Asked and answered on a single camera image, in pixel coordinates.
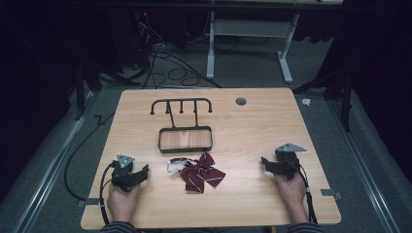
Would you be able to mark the person's left hand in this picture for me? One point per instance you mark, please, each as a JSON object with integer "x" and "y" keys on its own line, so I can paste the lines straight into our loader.
{"x": 121, "y": 204}

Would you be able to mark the person's striped sleeve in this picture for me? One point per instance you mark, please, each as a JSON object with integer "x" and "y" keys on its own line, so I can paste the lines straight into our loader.
{"x": 304, "y": 228}
{"x": 118, "y": 227}

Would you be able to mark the person's right striped sleeve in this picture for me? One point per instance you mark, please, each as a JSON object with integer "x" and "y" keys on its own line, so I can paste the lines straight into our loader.
{"x": 304, "y": 228}

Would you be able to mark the white crumpled paper scrap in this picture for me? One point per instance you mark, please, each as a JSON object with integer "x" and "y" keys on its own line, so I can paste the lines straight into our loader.
{"x": 306, "y": 102}

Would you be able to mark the white metal desk frame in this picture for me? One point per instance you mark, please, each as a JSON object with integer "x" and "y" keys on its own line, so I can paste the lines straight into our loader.
{"x": 249, "y": 42}

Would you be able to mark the dark red striped bow tie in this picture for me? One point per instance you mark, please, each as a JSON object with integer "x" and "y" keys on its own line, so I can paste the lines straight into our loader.
{"x": 200, "y": 174}

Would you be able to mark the person's left striped sleeve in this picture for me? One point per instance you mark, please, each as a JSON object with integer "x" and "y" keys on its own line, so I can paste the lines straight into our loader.
{"x": 118, "y": 227}

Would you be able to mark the person's right hand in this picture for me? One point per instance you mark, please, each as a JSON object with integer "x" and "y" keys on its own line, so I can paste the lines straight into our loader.
{"x": 293, "y": 194}

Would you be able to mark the grey tape strip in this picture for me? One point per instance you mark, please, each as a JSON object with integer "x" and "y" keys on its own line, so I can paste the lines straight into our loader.
{"x": 88, "y": 202}
{"x": 331, "y": 193}

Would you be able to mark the black metal stand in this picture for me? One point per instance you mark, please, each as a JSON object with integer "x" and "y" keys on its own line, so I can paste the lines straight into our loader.
{"x": 336, "y": 93}

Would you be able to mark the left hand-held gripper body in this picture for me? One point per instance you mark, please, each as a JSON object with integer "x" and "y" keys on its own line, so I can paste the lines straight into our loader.
{"x": 123, "y": 171}

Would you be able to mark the black metal hook rack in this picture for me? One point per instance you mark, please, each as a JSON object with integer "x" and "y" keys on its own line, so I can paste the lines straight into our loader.
{"x": 184, "y": 129}

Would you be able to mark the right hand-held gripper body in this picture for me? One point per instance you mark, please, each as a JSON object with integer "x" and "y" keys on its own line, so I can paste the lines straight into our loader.
{"x": 286, "y": 161}

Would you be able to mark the grey table grommet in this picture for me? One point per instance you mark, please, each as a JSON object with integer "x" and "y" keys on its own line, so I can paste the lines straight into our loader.
{"x": 241, "y": 101}

